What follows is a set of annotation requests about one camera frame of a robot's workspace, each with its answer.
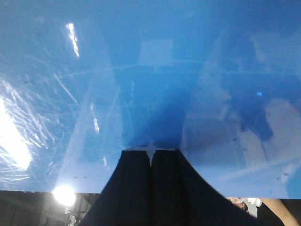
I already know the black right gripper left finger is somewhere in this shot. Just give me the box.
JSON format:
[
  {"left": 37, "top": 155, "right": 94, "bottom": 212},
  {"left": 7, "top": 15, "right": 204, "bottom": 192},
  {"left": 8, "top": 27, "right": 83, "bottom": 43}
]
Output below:
[{"left": 79, "top": 151, "right": 151, "bottom": 226}]

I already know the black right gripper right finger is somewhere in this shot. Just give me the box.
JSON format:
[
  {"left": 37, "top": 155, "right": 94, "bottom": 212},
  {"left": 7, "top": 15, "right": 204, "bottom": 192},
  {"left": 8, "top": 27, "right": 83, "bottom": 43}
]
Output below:
[{"left": 151, "top": 150, "right": 263, "bottom": 226}]

